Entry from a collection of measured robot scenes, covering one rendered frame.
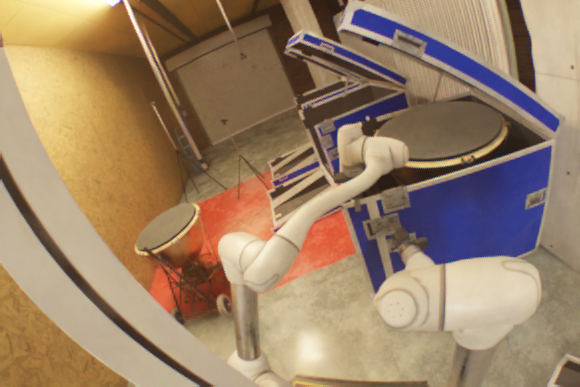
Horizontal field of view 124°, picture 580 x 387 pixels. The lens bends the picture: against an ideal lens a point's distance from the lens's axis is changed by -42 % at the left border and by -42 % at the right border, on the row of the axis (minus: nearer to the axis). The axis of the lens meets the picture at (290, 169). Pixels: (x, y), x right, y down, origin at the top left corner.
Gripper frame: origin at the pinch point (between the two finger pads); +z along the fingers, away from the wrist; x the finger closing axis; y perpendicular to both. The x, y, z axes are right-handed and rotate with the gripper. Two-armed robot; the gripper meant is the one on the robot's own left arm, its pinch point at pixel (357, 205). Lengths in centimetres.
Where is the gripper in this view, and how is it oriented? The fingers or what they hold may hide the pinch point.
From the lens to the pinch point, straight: 124.2
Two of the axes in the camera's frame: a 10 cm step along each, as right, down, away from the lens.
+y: 9.7, -1.2, -2.3
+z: 2.1, 8.7, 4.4
